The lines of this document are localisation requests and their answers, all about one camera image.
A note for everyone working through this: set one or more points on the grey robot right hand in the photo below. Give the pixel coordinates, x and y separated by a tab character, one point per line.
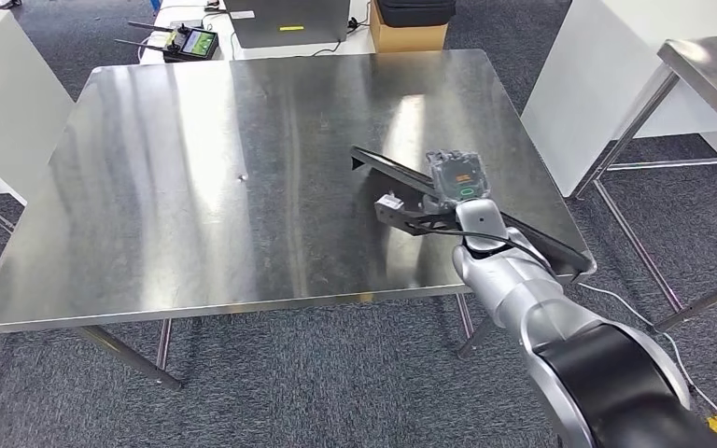
460	179

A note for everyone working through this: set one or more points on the black plastic plate frame part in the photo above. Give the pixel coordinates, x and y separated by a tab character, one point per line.
389	172

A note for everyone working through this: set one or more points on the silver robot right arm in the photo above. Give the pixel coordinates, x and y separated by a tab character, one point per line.
519	284

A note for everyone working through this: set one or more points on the white partition panel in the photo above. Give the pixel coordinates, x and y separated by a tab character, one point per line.
581	93
6	111

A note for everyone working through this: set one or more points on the cardboard box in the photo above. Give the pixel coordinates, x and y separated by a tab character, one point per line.
405	38

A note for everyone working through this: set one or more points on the black carry case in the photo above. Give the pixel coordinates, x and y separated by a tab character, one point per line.
417	12

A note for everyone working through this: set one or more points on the grey laptop with yellow label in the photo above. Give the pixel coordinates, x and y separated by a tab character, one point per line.
290	18

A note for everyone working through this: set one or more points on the white desk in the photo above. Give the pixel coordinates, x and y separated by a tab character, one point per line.
253	54

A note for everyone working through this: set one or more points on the black remote controller with screen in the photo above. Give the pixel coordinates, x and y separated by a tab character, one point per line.
198	44

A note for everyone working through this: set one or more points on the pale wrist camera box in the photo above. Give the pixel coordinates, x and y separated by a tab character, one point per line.
390	202

